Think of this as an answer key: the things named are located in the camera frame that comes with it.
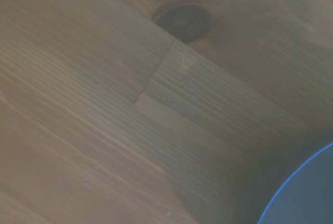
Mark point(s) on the blue bowl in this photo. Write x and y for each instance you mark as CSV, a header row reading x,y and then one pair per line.
x,y
307,195

